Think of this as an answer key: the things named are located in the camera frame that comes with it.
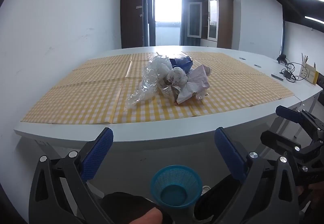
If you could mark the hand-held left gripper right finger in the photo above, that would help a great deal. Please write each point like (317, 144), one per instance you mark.
(229, 155)

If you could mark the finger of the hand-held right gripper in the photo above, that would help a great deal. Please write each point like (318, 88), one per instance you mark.
(276, 141)
(286, 112)

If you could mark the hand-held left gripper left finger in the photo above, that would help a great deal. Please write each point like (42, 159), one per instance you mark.
(97, 155)

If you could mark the blue plastic wastebasket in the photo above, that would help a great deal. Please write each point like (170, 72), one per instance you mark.
(174, 178)

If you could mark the white paper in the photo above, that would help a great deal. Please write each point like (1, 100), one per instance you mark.
(200, 80)

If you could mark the clear plastic bag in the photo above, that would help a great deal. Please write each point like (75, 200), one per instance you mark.
(145, 87)

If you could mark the clear plastic ball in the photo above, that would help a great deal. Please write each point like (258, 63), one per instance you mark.
(177, 75)

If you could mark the blue snack bag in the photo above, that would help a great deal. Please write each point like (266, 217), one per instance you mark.
(181, 64)

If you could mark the white translucent plastic bag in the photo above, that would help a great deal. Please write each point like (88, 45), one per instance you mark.
(162, 67)

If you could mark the person's right hand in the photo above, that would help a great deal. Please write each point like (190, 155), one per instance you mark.
(316, 192)

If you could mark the person's left hand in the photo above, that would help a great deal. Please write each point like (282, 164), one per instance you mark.
(149, 217)

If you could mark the grey remote control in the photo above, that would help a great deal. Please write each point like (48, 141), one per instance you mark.
(277, 75)

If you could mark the person's right white shoe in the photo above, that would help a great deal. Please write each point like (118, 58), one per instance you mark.
(206, 188)

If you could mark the yellow and white pen holder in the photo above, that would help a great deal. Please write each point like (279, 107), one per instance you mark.
(308, 73)

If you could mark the person's right leg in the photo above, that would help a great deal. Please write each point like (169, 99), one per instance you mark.
(215, 198)

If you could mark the small black device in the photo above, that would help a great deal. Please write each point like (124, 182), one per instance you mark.
(282, 58)

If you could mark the yellow checkered tablecloth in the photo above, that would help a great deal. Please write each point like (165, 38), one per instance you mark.
(88, 97)

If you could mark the dark brown wardrobe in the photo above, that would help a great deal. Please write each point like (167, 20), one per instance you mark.
(133, 15)

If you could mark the bright balcony door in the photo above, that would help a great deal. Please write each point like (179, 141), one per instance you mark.
(167, 13)

